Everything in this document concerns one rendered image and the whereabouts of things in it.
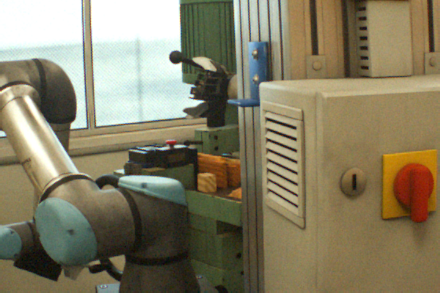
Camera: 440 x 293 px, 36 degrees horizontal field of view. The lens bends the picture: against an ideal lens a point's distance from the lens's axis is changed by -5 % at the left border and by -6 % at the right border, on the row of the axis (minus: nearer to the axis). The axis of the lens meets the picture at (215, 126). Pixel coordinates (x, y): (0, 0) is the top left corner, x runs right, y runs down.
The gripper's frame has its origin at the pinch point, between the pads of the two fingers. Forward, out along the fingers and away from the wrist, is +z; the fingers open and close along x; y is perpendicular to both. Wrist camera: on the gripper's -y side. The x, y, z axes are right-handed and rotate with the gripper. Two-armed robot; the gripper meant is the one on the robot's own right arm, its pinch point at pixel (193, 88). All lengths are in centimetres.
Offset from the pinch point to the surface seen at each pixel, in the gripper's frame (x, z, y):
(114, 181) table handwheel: 26.6, 8.5, 12.4
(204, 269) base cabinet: 44.9, -2.4, -12.4
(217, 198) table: 25.5, -8.8, -6.8
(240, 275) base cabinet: 44.5, -10.2, -17.9
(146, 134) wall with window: 12, 137, -77
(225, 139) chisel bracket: 10.6, 8.7, -19.9
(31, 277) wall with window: 87, 145, -34
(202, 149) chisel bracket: 14.5, 12.1, -15.5
